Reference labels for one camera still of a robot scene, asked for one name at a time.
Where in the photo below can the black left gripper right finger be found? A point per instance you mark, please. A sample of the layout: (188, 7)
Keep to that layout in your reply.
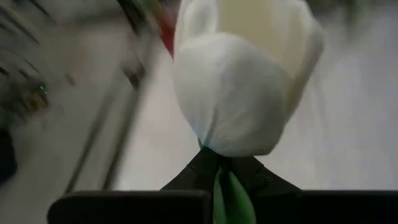
(311, 208)

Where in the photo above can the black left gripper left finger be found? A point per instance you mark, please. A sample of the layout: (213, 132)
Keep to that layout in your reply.
(140, 208)

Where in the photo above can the white artificial tulip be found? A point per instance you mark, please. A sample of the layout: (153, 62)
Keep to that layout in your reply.
(233, 93)

